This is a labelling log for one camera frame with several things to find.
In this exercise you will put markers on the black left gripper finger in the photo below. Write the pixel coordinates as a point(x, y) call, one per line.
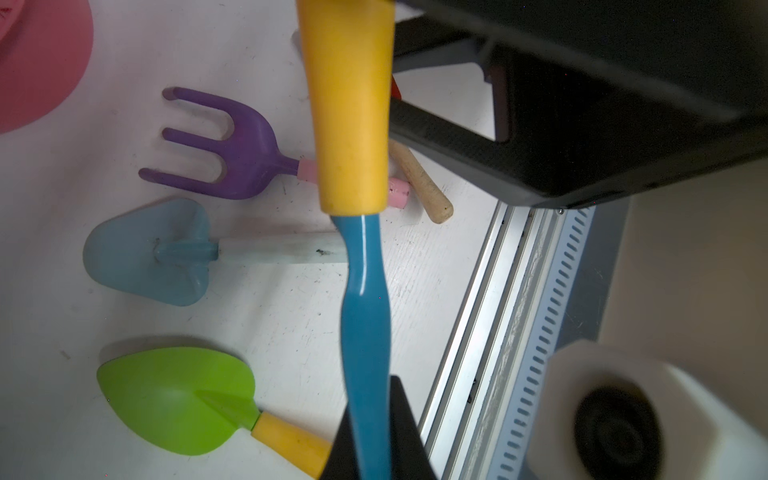
point(409, 458)

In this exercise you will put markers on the green trowel yellow handle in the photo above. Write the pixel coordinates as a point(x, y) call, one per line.
point(190, 400)

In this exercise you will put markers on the red spade wooden handle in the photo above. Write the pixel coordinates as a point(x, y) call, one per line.
point(435, 203)

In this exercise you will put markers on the light blue trowel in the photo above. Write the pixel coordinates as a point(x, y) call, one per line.
point(163, 251)

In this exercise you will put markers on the purple fork pink handle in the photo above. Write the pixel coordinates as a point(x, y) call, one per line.
point(251, 157)

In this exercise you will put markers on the blue fork yellow handle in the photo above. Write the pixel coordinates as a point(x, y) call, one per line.
point(347, 49)

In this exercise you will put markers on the pink plastic bucket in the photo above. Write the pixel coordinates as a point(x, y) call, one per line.
point(45, 49)

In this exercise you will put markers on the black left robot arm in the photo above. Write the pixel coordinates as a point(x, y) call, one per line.
point(588, 411)

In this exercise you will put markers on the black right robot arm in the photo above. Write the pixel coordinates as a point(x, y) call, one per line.
point(592, 100)

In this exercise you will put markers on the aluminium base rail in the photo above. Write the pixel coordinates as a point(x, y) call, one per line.
point(541, 281)

